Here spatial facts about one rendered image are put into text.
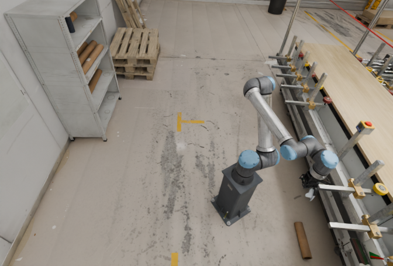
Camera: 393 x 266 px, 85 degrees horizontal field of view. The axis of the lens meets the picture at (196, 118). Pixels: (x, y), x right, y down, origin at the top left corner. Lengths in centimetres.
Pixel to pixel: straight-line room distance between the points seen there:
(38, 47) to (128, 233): 187
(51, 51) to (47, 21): 27
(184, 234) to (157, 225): 28
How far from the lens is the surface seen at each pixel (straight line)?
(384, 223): 215
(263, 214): 253
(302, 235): 251
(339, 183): 215
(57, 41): 230
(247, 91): 154
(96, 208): 255
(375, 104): 287
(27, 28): 237
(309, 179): 149
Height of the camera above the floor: 221
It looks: 44 degrees down
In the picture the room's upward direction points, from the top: 5 degrees clockwise
